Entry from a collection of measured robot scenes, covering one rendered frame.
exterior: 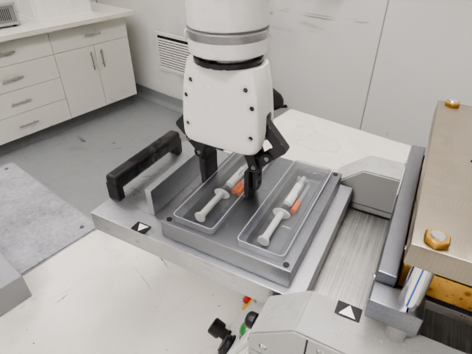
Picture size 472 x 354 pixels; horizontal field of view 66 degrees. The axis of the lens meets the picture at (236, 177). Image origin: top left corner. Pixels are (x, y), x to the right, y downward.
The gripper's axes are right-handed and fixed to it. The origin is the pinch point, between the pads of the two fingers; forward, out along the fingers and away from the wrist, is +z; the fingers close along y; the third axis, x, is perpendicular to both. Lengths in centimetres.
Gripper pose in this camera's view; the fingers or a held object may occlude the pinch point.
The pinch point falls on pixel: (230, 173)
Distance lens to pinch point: 47.5
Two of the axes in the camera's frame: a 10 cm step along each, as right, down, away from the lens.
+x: 4.7, -5.1, 7.2
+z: 0.0, 8.2, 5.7
